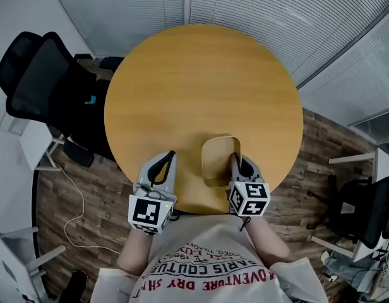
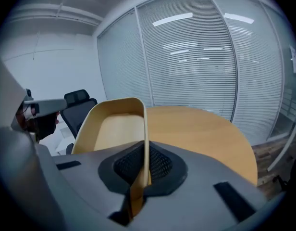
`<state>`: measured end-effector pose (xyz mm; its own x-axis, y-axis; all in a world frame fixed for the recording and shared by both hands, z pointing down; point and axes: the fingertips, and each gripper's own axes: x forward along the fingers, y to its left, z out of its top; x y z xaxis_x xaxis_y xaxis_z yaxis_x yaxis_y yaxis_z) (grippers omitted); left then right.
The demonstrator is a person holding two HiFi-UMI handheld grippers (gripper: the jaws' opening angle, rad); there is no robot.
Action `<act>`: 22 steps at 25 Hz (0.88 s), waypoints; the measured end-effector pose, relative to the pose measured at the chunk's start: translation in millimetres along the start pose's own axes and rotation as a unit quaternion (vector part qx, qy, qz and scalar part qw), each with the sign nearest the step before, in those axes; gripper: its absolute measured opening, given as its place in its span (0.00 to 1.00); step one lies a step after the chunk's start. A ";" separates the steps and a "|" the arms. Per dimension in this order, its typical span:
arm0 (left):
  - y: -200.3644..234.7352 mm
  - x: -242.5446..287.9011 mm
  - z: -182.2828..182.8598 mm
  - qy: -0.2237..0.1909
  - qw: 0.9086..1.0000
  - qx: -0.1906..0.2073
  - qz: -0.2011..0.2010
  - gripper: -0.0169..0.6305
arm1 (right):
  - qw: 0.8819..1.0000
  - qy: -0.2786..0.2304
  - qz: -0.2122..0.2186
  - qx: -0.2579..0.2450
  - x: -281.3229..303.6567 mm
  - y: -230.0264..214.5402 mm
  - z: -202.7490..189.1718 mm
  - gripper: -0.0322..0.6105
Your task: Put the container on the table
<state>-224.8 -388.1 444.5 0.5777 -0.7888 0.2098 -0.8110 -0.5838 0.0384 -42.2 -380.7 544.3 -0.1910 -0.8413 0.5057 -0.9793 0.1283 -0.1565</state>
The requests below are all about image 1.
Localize white window blinds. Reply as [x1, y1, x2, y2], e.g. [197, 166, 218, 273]
[48, 0, 389, 126]

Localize person's white printed shirt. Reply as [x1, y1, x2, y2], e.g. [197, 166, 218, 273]
[90, 212, 330, 303]

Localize black mesh office chair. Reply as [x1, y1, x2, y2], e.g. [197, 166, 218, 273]
[0, 31, 126, 169]

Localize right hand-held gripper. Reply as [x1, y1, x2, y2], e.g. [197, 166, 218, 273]
[228, 153, 272, 218]

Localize white desk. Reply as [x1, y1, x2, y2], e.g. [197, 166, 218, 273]
[310, 146, 389, 264]
[0, 118, 54, 172]
[0, 225, 68, 303]

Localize yellow plastic container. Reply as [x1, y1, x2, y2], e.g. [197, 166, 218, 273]
[201, 133, 243, 188]

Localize round wooden table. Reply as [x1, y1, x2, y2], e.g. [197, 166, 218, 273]
[104, 23, 304, 216]

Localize person's left forearm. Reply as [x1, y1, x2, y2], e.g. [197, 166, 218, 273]
[116, 230, 153, 276]

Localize person's right forearm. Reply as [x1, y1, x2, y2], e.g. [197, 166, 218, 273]
[244, 215, 292, 268]

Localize white floor cable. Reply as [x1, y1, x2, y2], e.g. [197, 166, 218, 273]
[54, 163, 121, 256]

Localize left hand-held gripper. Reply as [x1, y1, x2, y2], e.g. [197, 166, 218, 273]
[128, 150, 178, 235]

